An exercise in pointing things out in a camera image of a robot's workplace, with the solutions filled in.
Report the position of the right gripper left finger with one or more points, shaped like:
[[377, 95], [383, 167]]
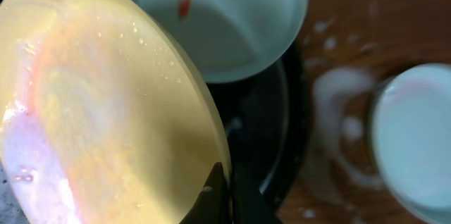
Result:
[[211, 205]]

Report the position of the mint plate small red stain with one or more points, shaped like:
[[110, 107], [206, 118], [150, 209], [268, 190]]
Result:
[[229, 40]]

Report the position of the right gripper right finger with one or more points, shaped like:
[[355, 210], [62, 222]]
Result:
[[249, 206]]

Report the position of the yellow plate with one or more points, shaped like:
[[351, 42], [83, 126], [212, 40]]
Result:
[[104, 118]]

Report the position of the mint plate long red stain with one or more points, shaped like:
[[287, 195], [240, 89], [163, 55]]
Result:
[[410, 139]]

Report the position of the black round tray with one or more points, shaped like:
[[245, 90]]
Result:
[[262, 118]]

